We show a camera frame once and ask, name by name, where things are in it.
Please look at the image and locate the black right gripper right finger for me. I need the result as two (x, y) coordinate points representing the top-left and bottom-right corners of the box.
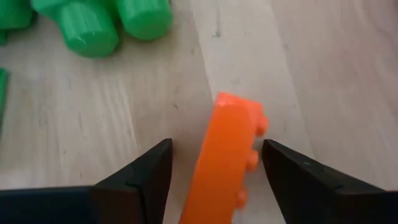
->
(262, 139), (398, 224)

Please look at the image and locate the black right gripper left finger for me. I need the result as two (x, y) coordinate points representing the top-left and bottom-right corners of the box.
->
(91, 138), (174, 224)

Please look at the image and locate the orange toy brick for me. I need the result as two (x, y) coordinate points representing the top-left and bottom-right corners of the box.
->
(178, 91), (270, 224)

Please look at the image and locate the green toy brick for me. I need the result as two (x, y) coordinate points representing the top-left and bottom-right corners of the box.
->
(0, 67), (10, 125)
(0, 0), (35, 46)
(30, 0), (174, 59)

